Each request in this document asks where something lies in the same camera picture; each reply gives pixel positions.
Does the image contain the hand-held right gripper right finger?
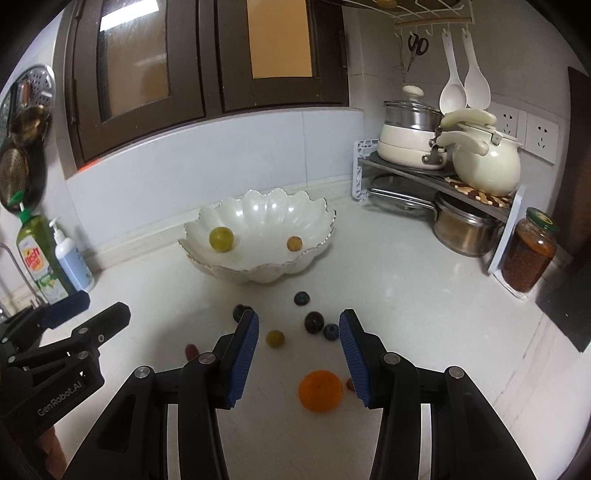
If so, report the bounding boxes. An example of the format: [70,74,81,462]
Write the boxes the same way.
[338,308,527,480]

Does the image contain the orange mandarin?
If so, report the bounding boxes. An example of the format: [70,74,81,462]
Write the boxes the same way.
[298,370,344,412]

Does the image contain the steel steamer pot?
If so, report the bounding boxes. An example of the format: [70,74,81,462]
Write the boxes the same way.
[383,85,446,132]

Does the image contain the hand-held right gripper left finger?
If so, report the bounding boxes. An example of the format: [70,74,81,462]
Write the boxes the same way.
[67,309,260,480]

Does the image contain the white pump bottle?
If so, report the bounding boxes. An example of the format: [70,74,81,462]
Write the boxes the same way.
[48,218,95,292]

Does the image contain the stainless steel pot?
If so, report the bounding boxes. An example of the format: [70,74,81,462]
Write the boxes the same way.
[433,194,506,258]

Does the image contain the black handled scissors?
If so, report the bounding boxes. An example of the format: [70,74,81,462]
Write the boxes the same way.
[399,32,430,72]

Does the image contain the white wall socket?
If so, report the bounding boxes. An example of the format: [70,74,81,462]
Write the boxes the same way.
[487,102,527,148]
[524,113,560,163]

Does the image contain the dark cutting board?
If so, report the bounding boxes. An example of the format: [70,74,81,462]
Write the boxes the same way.
[536,256,591,354]

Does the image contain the brass metal ladle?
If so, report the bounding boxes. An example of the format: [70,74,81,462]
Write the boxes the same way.
[9,83,49,144]

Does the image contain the perforated steel steamer plate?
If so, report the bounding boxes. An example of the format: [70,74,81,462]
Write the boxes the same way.
[0,65,56,148]

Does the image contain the round mesh strainer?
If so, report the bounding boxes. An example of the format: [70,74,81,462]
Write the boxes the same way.
[0,145,47,213]

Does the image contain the person's left hand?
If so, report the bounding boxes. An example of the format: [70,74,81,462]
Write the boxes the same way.
[39,422,70,480]

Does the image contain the cream cooking pot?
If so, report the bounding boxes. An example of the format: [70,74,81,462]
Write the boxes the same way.
[378,122,451,169]

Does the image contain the dark wooden door frame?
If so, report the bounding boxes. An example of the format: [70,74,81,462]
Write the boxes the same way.
[561,66,591,268]

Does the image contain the white scalloped ceramic bowl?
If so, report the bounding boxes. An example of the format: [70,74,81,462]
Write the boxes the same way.
[178,188,337,284]

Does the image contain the white wire wall rack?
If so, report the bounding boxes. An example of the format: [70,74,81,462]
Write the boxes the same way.
[323,0,476,35]

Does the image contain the green dish soap bottle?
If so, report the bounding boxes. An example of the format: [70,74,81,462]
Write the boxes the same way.
[7,190,79,305]

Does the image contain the glass jar with red sauce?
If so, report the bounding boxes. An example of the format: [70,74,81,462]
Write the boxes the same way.
[502,207,560,294]

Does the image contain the cream clay pot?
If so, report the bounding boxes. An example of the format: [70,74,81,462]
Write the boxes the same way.
[436,108,525,197]

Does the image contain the white rice spoon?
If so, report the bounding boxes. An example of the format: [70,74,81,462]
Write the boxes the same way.
[463,28,491,110]
[438,28,467,114]

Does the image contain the brown framed window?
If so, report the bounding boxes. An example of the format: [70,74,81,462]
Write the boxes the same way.
[198,0,352,116]
[52,0,218,181]

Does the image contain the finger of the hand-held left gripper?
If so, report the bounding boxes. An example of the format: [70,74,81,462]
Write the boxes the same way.
[9,302,131,374]
[0,290,92,344]

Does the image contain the wooden trivet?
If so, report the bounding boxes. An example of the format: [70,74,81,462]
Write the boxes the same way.
[445,175,513,208]

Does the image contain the grey corner shelf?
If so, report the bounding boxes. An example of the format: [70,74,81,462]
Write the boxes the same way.
[353,138,527,301]

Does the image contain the steel faucet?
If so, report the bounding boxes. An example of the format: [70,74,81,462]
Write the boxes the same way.
[0,244,47,305]

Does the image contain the large green grape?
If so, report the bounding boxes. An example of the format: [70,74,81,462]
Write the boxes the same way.
[209,226,235,253]

